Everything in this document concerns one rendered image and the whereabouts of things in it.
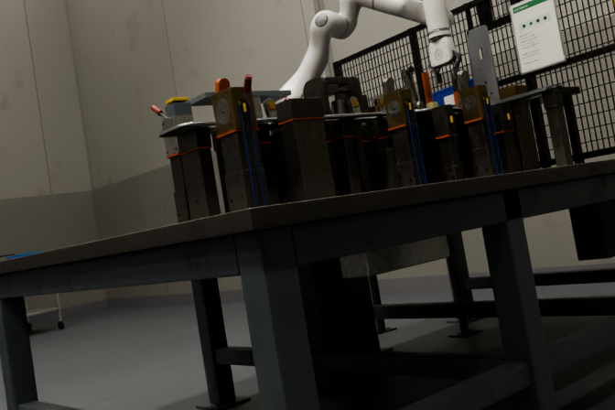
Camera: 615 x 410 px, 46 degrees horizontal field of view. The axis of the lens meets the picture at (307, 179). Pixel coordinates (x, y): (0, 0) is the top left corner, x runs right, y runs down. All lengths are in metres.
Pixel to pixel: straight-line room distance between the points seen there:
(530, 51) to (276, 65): 3.91
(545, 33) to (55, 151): 7.94
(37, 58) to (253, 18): 4.13
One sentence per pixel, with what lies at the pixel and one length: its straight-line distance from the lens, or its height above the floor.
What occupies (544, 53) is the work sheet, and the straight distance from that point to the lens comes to 3.28.
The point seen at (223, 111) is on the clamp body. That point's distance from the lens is 2.04.
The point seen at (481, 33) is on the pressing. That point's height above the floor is 1.31.
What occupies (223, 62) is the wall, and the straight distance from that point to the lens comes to 7.57.
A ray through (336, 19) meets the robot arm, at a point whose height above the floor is 1.46.
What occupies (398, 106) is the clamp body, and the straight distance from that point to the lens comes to 2.44.
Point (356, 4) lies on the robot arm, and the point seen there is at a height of 1.51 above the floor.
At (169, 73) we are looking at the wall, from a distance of 8.44.
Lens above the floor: 0.65
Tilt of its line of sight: 4 degrees up
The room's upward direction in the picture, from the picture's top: 9 degrees counter-clockwise
